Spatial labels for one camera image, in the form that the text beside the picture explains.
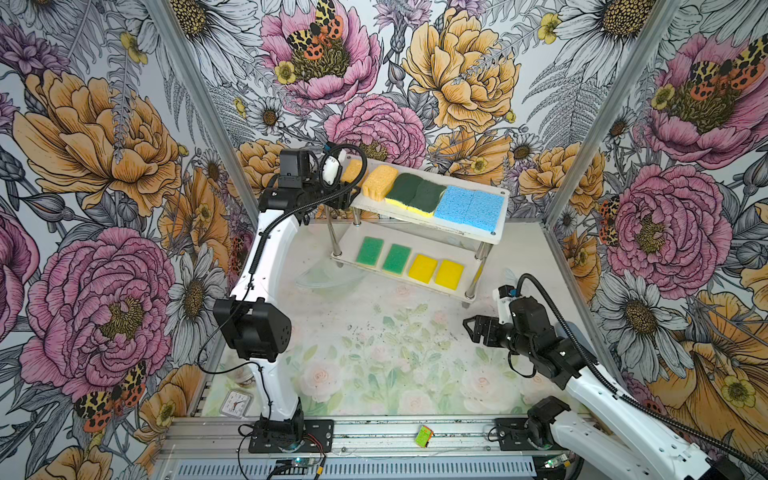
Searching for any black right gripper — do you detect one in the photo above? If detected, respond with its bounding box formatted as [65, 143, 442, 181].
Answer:
[462, 314, 535, 359]

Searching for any yellow sponge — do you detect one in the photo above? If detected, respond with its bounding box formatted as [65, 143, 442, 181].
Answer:
[408, 254, 438, 284]
[435, 260, 465, 291]

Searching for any orange cellulose sponge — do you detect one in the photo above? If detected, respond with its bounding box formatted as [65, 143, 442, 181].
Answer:
[341, 159, 363, 184]
[362, 165, 399, 202]

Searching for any green scrub sponge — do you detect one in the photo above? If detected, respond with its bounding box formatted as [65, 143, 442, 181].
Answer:
[356, 236, 384, 268]
[382, 244, 412, 276]

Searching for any dark green scouring sponge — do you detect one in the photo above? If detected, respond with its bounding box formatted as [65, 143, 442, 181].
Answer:
[385, 173, 423, 208]
[406, 180, 446, 217]

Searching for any blue cellulose sponge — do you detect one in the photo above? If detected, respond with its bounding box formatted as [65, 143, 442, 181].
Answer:
[464, 191, 504, 233]
[434, 186, 474, 224]

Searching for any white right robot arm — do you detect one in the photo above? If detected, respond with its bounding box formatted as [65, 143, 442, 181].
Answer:
[463, 296, 745, 479]

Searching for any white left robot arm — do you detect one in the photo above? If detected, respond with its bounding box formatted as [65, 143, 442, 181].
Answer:
[213, 145, 355, 450]

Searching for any white two-tier shelf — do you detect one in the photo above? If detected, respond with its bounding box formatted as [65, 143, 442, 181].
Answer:
[334, 165, 509, 306]

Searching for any green orange small block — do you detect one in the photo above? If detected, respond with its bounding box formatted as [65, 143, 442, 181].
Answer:
[414, 425, 434, 448]

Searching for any small white square clock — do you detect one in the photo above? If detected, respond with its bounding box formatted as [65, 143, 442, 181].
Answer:
[220, 390, 254, 418]

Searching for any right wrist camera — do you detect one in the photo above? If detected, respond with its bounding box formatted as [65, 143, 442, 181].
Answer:
[493, 285, 517, 324]

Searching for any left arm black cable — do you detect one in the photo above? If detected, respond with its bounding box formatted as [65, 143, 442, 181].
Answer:
[196, 142, 369, 421]

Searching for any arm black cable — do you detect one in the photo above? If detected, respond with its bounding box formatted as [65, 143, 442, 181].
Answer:
[196, 142, 369, 421]
[517, 272, 768, 475]

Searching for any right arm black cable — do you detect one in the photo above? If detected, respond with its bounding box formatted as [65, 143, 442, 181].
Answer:
[517, 272, 768, 475]

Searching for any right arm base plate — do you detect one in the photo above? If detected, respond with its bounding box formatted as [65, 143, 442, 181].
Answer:
[486, 417, 567, 452]

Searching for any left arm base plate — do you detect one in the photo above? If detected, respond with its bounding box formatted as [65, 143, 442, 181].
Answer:
[248, 419, 335, 454]

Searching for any aluminium front rail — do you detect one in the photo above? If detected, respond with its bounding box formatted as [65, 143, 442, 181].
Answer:
[157, 415, 667, 460]

